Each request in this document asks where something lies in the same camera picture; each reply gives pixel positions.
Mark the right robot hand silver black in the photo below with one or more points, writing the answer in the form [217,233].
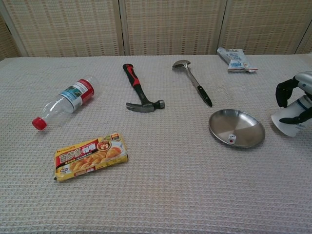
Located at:
[284,92]

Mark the white paper cup blue band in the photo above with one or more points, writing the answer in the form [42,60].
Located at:
[290,114]

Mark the small white die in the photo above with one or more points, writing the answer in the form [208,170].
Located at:
[231,139]

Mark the round stainless steel plate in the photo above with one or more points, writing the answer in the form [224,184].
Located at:
[241,126]

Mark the woven bamboo screen panel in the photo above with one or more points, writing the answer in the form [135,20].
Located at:
[173,26]
[263,26]
[7,39]
[68,26]
[306,44]

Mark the white blue plastic packet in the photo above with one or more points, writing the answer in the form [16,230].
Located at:
[236,61]

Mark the red black claw hammer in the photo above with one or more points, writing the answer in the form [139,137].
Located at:
[139,90]

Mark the beige waffle weave tablecloth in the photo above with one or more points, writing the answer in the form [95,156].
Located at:
[170,195]

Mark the yellow red curry box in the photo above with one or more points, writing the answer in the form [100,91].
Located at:
[90,158]

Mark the clear plastic bottle red cap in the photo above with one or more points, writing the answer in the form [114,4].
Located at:
[65,100]

